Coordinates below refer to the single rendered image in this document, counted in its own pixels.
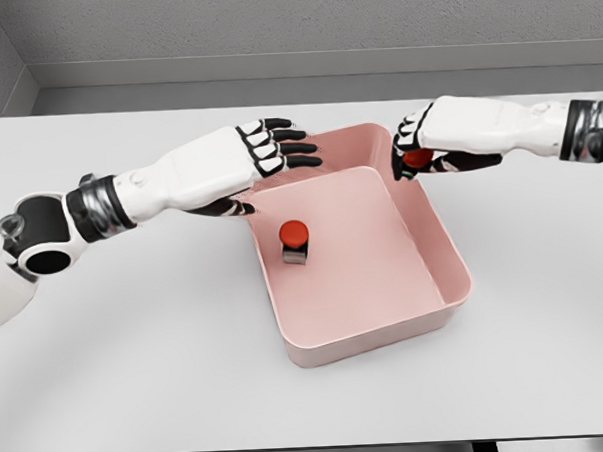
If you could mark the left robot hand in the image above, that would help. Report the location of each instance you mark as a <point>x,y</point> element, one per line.
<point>218,157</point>

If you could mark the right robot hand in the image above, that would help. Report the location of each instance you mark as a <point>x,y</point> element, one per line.
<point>447,129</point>

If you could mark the red button industrial switch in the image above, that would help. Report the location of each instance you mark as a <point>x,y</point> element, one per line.
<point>418,158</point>
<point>294,241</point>

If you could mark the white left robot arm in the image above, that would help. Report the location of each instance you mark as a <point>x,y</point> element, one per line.
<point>42,237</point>

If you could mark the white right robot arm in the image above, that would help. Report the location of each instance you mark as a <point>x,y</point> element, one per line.
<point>557,125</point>

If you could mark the pink square basket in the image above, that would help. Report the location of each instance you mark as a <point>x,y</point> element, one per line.
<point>363,253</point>

